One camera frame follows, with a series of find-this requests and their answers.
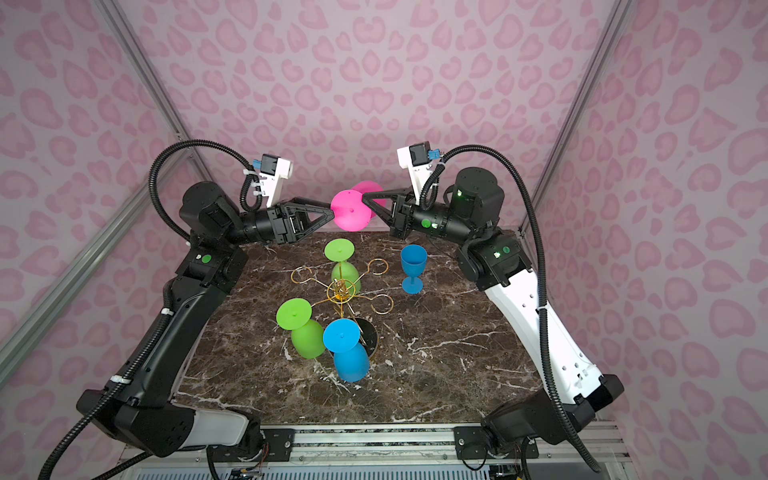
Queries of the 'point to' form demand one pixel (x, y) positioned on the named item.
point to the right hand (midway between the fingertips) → (366, 199)
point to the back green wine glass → (341, 250)
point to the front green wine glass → (307, 335)
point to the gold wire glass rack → (343, 291)
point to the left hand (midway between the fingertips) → (332, 212)
